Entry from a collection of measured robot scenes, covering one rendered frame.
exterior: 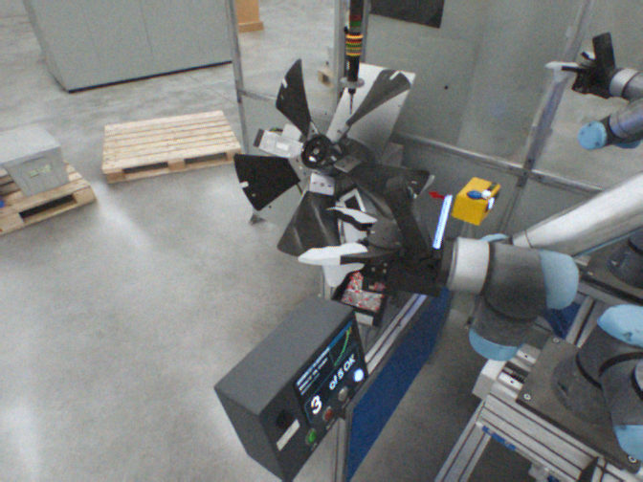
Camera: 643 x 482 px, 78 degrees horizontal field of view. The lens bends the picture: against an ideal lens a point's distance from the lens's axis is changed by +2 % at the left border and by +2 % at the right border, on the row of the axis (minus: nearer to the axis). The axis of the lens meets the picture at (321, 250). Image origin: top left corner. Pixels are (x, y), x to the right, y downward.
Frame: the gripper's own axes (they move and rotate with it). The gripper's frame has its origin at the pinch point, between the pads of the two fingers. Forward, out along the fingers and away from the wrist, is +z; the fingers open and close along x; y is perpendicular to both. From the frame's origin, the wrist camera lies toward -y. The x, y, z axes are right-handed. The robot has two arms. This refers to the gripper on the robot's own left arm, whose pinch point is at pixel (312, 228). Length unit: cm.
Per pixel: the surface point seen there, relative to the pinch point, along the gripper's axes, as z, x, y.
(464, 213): -32, 84, 33
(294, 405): -0.7, -10.8, 26.8
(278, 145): 41, 96, 21
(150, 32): 370, 491, 19
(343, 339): -5.9, 2.4, 23.4
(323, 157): 16, 72, 15
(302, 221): 20, 63, 34
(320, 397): -3.8, -5.9, 30.0
